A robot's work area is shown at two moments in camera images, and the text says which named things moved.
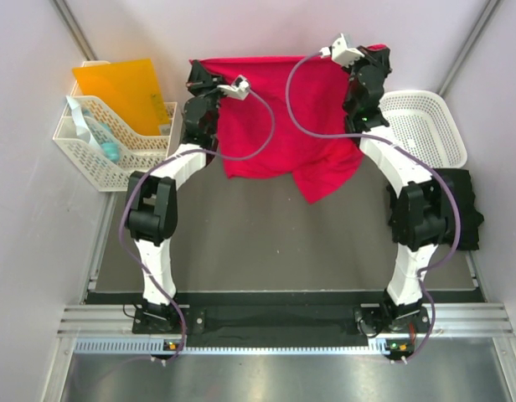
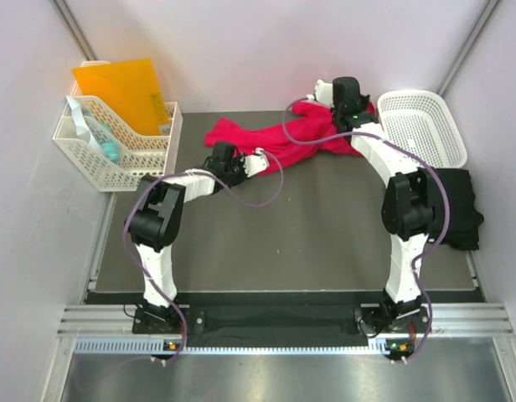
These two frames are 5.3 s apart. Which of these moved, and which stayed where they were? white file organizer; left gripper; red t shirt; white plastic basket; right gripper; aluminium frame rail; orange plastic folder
Moved: red t shirt; left gripper; right gripper
Stayed: aluminium frame rail; orange plastic folder; white file organizer; white plastic basket
